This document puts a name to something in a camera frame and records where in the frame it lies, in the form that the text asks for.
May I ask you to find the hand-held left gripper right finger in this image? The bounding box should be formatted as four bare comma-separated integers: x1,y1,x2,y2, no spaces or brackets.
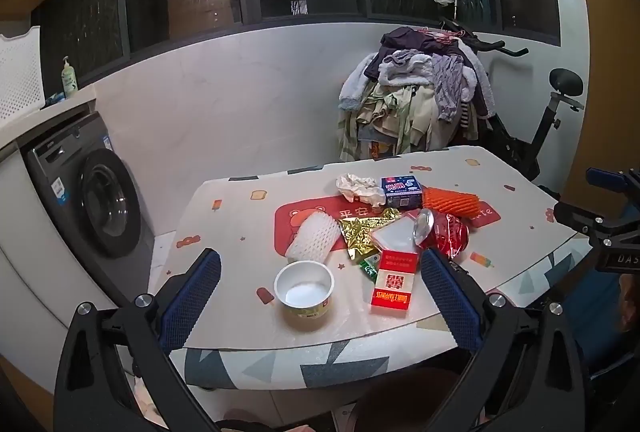
420,247,593,432

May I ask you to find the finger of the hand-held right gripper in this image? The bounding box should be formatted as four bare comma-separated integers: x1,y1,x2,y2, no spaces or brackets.
586,166,640,202
552,200,640,254

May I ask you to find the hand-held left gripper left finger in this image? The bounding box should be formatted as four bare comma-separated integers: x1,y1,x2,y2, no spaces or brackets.
54,248,223,432

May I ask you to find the red and white cigarette box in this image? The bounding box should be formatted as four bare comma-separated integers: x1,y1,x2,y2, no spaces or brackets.
370,249,419,318

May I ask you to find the crushed red can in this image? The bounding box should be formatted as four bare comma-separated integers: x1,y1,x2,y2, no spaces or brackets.
413,208,471,261

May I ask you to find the white packet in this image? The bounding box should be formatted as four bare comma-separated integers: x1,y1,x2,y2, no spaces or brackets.
372,215,421,254

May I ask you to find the orange foam fruit net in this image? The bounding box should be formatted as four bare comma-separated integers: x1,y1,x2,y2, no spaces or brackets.
421,186,480,218

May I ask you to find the gold foil wrapper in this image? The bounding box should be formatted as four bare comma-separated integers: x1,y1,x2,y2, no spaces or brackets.
338,208,402,264

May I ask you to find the white paper cup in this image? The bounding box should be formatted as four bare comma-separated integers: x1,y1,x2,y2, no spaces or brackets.
273,261,335,321

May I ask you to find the white foam fruit net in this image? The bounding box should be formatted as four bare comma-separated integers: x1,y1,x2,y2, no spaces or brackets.
286,211,341,261

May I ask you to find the white tissue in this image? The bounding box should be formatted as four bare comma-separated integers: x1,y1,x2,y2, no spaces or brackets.
336,173,387,207

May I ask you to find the person's right hand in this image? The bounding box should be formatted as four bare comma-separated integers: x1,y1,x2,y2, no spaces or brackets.
617,273,640,334

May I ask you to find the person's clothing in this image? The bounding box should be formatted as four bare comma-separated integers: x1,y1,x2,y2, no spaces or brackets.
574,272,640,375

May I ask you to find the black exercise bike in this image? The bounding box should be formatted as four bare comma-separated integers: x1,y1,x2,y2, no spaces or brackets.
440,17,586,184

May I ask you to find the green snack wrapper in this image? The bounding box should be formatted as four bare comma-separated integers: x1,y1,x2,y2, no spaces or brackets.
359,255,383,283

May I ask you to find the blue cardboard box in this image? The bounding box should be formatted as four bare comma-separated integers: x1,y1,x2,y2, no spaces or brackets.
380,175,424,209

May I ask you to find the grey washing machine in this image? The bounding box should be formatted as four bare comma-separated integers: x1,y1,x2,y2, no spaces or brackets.
25,112,156,259

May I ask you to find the white laundry cabinet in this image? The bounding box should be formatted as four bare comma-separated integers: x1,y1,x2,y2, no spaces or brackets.
0,83,151,393

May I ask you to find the pile of clothes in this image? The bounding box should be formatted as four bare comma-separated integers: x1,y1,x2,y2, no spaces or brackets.
338,26,497,162

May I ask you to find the green soap pump bottle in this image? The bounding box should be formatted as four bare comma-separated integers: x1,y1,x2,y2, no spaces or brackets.
60,56,79,97

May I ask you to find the white perforated basket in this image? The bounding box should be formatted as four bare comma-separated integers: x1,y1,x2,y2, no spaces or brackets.
0,25,44,121

